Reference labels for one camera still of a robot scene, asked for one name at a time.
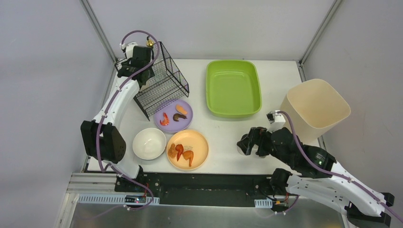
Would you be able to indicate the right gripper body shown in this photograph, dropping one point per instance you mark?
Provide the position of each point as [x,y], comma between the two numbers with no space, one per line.
[255,142]

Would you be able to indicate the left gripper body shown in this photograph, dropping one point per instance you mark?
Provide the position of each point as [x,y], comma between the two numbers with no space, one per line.
[126,70]

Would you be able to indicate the gold-top glass oil bottle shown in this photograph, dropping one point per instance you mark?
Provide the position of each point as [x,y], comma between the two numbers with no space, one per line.
[150,42]

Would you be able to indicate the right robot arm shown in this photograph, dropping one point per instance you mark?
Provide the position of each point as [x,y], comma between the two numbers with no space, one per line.
[319,177]

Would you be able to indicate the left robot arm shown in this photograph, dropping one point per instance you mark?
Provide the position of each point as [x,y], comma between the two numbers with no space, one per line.
[101,137]

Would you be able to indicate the beige waste bin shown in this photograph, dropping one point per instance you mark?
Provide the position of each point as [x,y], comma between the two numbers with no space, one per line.
[314,107]

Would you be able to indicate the green plastic tub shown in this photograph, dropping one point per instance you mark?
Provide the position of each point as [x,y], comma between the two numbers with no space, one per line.
[232,89]

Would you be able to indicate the orange toy bread piece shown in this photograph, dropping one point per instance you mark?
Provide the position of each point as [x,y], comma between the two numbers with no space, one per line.
[181,110]

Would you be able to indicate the orange plate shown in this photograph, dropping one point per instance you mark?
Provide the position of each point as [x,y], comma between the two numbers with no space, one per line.
[191,140]

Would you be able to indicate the toy shrimp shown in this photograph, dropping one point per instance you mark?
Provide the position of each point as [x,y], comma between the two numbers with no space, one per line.
[165,121]

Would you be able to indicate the purple plate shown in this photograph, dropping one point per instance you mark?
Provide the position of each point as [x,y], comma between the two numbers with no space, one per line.
[170,109]

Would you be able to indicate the orange toy drumstick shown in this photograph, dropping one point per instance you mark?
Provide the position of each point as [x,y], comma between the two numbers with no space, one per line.
[188,155]

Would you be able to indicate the red toy chicken wing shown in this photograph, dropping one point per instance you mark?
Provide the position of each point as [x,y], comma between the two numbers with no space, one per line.
[180,149]

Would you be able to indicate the white floral bowl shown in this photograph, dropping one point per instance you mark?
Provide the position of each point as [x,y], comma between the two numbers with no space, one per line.
[149,143]

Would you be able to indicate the fried toy nugget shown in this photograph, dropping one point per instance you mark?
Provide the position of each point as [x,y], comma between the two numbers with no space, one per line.
[172,152]

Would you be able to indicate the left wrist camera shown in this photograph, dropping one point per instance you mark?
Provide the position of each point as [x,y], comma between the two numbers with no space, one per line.
[128,49]

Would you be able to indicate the black wire rack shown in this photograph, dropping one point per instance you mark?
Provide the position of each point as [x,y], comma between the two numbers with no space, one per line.
[166,83]

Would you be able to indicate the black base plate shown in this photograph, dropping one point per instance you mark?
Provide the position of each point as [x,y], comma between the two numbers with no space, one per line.
[187,189]

